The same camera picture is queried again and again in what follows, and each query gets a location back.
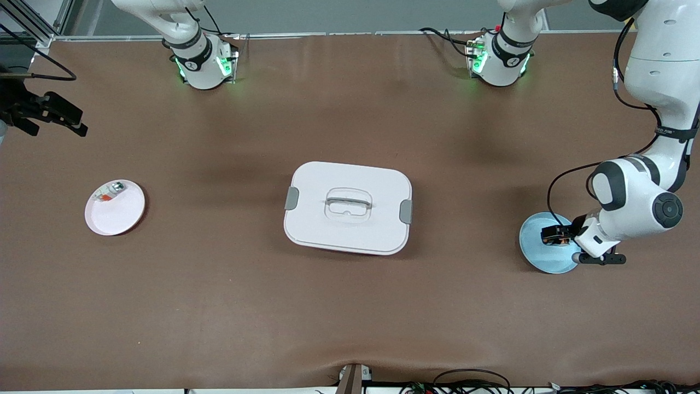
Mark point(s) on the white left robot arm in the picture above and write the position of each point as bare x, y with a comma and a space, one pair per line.
656, 71

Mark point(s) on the pink round plate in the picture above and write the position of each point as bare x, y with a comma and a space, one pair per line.
117, 216

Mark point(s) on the white storage box lid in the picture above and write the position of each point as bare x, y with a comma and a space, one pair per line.
350, 230

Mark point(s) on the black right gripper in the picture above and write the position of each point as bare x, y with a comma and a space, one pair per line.
16, 105

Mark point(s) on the light blue round plate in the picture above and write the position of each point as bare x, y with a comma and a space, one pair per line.
547, 257

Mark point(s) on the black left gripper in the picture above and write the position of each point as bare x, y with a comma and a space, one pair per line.
566, 230

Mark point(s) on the orange push button switch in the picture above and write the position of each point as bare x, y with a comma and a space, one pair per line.
560, 238

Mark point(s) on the aluminium frame profile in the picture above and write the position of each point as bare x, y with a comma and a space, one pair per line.
46, 35

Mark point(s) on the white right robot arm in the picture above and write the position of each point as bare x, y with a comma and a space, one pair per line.
202, 65

